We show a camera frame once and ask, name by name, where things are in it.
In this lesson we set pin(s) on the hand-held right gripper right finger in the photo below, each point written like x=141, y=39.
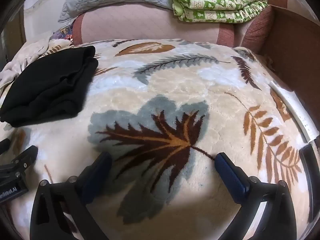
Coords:
x=230, y=178

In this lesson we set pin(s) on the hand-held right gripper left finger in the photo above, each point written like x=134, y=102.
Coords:
x=99, y=171

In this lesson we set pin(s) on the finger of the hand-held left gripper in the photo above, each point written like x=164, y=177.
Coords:
x=4, y=145
x=25, y=157

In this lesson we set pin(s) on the black pants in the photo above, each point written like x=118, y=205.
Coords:
x=50, y=85

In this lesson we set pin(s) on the white crumpled cloth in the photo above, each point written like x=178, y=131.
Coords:
x=17, y=60

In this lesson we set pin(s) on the white plastic strip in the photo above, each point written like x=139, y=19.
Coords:
x=297, y=110

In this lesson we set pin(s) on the leaf print fleece blanket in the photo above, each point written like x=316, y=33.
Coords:
x=175, y=85

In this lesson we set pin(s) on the colourful printed cloth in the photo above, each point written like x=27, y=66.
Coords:
x=63, y=33

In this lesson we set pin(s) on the pink brown sofa cushion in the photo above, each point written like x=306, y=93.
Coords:
x=140, y=25

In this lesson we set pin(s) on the green patterned folded blanket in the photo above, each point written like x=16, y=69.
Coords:
x=220, y=7

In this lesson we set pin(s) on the wooden bed frame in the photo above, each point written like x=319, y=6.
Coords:
x=295, y=55

